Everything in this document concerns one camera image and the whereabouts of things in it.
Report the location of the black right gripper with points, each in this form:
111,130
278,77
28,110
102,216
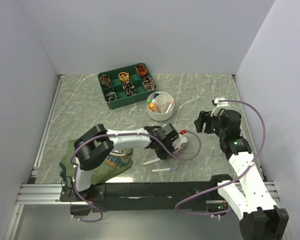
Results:
204,116

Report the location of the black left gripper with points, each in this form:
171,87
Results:
161,155

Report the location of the white round pen holder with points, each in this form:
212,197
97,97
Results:
161,102

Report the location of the black marker orange cap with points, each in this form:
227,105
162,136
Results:
150,106

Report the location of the white pen brown cap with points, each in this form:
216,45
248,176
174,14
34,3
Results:
170,106

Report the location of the white pen yellow cap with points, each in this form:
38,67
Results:
151,162

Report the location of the white pen light blue cap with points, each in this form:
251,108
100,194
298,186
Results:
163,170

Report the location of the white marker blue cap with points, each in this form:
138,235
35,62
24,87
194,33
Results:
154,97

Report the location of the pink capped pencil tube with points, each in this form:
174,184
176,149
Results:
179,149

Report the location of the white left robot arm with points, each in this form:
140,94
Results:
92,148

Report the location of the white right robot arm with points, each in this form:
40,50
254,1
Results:
260,218

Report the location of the green folded t-shirt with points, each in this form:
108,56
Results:
116,163

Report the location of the pink patterned rolled sock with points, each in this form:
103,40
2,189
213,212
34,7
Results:
148,83

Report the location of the dark floral rolled sock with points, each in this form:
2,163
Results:
129,89

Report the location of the grey rolled sock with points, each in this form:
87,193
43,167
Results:
111,96

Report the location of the orange black rolled sock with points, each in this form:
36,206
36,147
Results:
141,70

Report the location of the green divided organizer tray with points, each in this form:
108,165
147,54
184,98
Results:
135,79

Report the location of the yellow patterned rolled sock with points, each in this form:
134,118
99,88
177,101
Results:
124,77

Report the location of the black front base bar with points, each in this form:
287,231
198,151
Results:
132,196

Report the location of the brown patterned rolled sock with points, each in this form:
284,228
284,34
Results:
105,81

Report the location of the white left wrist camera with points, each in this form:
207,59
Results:
179,140

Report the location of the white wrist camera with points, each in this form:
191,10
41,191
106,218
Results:
219,103
179,140

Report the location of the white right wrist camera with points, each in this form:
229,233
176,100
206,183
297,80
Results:
219,103

